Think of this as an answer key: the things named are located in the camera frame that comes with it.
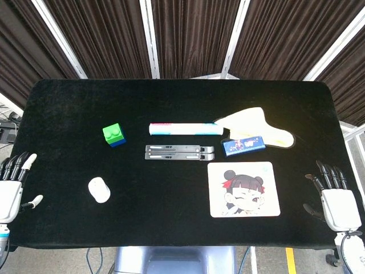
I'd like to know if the black folding laptop stand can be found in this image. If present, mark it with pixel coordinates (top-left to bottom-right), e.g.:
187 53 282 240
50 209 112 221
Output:
144 144 215 161

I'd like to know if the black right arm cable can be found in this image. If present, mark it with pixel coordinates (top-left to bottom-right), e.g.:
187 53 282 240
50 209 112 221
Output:
340 231 363 259

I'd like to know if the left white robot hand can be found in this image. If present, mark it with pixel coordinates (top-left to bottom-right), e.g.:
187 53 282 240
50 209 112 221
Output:
0 152 44 225

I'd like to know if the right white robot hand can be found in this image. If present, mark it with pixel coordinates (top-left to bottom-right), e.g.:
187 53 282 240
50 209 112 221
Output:
303 160 365 232

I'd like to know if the black floor equipment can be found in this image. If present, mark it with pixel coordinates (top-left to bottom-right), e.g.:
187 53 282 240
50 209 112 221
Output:
0 111 21 144

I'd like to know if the green and blue toy brick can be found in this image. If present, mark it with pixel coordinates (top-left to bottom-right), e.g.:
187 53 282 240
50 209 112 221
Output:
102 123 127 148

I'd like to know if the blue cardboard box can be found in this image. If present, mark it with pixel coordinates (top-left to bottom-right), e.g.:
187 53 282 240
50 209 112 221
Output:
222 135 266 157

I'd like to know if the cream yellow cloth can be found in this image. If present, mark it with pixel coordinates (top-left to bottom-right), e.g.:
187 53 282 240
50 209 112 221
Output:
213 107 296 149

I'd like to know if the white rolled tube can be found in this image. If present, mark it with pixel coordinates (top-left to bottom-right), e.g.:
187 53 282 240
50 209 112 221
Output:
148 122 224 136

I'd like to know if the blue floor cable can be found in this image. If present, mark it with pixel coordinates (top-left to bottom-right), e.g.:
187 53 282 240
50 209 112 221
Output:
86 247 104 274
238 247 252 274

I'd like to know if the white computer mouse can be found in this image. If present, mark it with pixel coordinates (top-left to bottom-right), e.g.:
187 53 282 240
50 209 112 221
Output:
88 176 111 204

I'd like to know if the white frame post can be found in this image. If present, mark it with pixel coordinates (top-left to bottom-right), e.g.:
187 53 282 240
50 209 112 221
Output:
303 10 365 82
30 0 88 79
221 0 252 79
139 0 161 79

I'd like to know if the brown curtain panel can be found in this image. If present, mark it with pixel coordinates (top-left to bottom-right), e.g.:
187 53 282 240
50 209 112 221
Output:
228 0 359 81
315 27 365 127
42 0 152 79
151 0 242 79
0 0 80 109

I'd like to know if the blue-grey robot torso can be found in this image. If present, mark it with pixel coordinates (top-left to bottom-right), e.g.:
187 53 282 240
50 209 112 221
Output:
113 245 237 274

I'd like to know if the white metal frame rail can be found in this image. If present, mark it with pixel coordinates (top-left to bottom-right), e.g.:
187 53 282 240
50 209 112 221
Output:
339 121 365 207

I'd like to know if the black velvet tablecloth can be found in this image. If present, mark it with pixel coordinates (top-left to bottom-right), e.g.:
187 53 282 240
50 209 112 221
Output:
8 78 357 249

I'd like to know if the black caster wheel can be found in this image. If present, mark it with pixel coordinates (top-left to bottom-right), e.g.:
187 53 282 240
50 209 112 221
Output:
325 249 340 268

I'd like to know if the cartoon girl mouse pad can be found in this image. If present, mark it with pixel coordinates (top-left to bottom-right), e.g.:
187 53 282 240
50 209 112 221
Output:
207 161 281 219

